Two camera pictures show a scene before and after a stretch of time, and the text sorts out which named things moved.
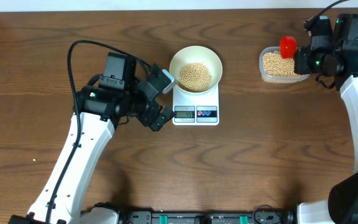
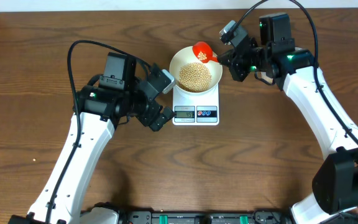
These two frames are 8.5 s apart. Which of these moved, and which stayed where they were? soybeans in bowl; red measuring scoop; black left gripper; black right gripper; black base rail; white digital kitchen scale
Moved: black right gripper; red measuring scoop
Stayed: soybeans in bowl; black base rail; white digital kitchen scale; black left gripper
